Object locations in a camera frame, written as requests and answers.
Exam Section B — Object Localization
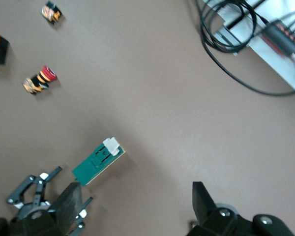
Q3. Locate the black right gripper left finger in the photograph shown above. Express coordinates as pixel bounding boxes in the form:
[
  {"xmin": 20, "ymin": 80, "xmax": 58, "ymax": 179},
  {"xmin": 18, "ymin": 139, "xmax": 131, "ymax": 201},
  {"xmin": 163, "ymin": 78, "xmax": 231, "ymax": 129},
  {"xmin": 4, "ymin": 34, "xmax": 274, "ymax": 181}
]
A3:
[{"xmin": 21, "ymin": 182, "xmax": 84, "ymax": 236}]

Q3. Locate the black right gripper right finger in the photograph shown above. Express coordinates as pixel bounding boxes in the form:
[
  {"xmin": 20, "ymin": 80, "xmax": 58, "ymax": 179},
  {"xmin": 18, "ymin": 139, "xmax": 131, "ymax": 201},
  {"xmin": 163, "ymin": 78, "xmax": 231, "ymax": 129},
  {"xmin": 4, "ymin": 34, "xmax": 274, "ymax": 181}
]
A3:
[{"xmin": 186, "ymin": 181, "xmax": 238, "ymax": 236}]

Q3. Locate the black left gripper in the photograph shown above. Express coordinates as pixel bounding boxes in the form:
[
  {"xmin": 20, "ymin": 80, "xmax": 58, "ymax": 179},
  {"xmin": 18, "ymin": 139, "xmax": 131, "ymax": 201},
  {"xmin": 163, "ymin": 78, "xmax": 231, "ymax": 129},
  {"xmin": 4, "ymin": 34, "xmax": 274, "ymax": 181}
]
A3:
[{"xmin": 6, "ymin": 166, "xmax": 94, "ymax": 231}]

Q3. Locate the green load switch white slider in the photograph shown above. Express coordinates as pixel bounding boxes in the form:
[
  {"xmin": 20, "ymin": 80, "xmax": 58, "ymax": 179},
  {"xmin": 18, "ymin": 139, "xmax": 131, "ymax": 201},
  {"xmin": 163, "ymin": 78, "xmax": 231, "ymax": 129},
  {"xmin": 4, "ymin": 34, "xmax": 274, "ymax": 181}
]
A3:
[{"xmin": 71, "ymin": 137, "xmax": 127, "ymax": 187}]

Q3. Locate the red yellow emergency stop button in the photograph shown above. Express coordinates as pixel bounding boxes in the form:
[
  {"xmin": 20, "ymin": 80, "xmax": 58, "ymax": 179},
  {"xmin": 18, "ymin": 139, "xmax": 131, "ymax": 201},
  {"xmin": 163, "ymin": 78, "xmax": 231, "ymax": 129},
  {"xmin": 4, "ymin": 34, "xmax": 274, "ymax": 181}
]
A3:
[{"xmin": 21, "ymin": 65, "xmax": 58, "ymax": 95}]

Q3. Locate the black red adapter box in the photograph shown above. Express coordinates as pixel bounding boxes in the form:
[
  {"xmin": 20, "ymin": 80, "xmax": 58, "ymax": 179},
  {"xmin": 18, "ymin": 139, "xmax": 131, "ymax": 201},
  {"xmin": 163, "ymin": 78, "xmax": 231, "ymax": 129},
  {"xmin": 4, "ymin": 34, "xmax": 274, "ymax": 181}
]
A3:
[{"xmin": 260, "ymin": 19, "xmax": 295, "ymax": 58}]

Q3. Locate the orange black contact block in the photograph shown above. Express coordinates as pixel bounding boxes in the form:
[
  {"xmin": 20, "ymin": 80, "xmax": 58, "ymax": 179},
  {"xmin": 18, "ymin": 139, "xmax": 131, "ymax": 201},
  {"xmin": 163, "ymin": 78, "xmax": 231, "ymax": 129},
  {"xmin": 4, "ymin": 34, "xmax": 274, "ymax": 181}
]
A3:
[{"xmin": 41, "ymin": 0, "xmax": 64, "ymax": 25}]

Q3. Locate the black looped cable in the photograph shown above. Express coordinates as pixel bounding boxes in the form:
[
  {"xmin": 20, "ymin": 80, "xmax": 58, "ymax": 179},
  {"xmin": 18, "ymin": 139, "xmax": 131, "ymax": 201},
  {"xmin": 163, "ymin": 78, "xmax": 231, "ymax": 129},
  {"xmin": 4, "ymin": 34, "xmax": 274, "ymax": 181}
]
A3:
[{"xmin": 195, "ymin": 0, "xmax": 295, "ymax": 96}]

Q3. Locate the silver aluminium frame piece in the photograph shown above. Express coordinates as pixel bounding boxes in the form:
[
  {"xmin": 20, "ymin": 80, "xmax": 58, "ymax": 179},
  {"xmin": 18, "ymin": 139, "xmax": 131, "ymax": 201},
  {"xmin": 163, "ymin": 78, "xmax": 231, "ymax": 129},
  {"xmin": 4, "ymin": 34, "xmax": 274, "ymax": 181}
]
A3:
[{"xmin": 201, "ymin": 0, "xmax": 295, "ymax": 98}]

